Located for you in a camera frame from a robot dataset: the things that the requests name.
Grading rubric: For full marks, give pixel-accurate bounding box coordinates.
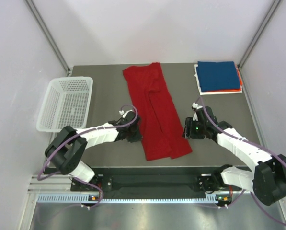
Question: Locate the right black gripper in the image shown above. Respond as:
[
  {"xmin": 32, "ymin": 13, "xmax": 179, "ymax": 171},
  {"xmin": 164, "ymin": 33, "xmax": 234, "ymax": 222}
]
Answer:
[{"xmin": 182, "ymin": 117, "xmax": 206, "ymax": 139}]

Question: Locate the red t-shirt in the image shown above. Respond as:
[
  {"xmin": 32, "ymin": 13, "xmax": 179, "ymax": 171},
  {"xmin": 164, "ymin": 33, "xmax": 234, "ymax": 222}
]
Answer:
[{"xmin": 123, "ymin": 63, "xmax": 192, "ymax": 161}]

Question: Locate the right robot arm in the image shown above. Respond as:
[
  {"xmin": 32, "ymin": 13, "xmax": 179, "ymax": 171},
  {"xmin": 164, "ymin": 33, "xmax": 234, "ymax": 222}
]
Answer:
[{"xmin": 183, "ymin": 103, "xmax": 286, "ymax": 206}]

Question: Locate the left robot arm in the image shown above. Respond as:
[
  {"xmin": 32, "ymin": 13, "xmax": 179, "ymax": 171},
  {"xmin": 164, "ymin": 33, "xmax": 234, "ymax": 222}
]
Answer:
[{"xmin": 38, "ymin": 110, "xmax": 142, "ymax": 192}]

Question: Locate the folded white t-shirt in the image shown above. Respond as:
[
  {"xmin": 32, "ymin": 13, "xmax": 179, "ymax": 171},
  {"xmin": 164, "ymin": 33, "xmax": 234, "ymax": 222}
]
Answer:
[{"xmin": 194, "ymin": 64, "xmax": 242, "ymax": 95}]

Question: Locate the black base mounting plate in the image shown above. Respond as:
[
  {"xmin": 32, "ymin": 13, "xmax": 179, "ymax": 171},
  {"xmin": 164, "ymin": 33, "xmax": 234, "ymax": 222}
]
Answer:
[{"xmin": 70, "ymin": 166, "xmax": 253, "ymax": 192}]

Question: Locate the folded blue t-shirt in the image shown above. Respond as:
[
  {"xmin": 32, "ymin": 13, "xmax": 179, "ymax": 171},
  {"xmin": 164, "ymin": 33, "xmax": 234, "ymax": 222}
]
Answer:
[{"xmin": 197, "ymin": 61, "xmax": 240, "ymax": 92}]

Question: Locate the folded orange t-shirt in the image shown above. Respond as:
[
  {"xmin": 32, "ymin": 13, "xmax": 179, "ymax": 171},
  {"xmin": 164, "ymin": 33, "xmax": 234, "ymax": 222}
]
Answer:
[{"xmin": 223, "ymin": 69, "xmax": 243, "ymax": 93}]

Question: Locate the white plastic basket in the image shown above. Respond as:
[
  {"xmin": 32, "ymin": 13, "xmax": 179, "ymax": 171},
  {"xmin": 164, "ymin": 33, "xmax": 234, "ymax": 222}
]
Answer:
[{"xmin": 36, "ymin": 76, "xmax": 93, "ymax": 133}]

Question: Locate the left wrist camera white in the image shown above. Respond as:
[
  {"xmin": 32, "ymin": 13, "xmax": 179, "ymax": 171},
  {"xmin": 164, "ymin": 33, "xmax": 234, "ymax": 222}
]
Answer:
[{"xmin": 119, "ymin": 109, "xmax": 133, "ymax": 118}]

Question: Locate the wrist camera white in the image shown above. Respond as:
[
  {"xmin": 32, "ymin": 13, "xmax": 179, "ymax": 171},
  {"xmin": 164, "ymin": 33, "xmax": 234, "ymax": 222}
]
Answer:
[
  {"xmin": 192, "ymin": 102, "xmax": 202, "ymax": 121},
  {"xmin": 119, "ymin": 109, "xmax": 133, "ymax": 118}
]

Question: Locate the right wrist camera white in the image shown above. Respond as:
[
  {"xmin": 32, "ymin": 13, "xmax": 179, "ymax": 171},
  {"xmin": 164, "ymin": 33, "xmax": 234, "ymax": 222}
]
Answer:
[{"xmin": 192, "ymin": 102, "xmax": 202, "ymax": 121}]

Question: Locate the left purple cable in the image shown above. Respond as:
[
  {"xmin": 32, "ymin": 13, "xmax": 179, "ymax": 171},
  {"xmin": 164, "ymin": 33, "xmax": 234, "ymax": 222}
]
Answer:
[{"xmin": 37, "ymin": 104, "xmax": 138, "ymax": 209}]

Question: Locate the slotted grey cable duct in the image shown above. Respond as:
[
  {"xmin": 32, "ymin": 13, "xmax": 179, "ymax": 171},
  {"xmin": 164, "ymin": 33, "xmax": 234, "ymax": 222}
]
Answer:
[{"xmin": 38, "ymin": 191, "xmax": 232, "ymax": 204}]

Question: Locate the right aluminium frame post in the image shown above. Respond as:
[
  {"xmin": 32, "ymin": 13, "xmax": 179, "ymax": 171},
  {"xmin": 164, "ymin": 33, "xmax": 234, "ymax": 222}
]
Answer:
[{"xmin": 237, "ymin": 0, "xmax": 283, "ymax": 69}]

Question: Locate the aluminium frame post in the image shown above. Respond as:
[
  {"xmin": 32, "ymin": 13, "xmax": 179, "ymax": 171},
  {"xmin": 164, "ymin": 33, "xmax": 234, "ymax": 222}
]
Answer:
[
  {"xmin": 237, "ymin": 0, "xmax": 283, "ymax": 69},
  {"xmin": 23, "ymin": 0, "xmax": 72, "ymax": 77}
]

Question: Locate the left aluminium frame post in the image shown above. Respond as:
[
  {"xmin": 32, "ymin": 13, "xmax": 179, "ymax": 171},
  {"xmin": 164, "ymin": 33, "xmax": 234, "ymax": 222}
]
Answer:
[{"xmin": 23, "ymin": 0, "xmax": 72, "ymax": 77}]

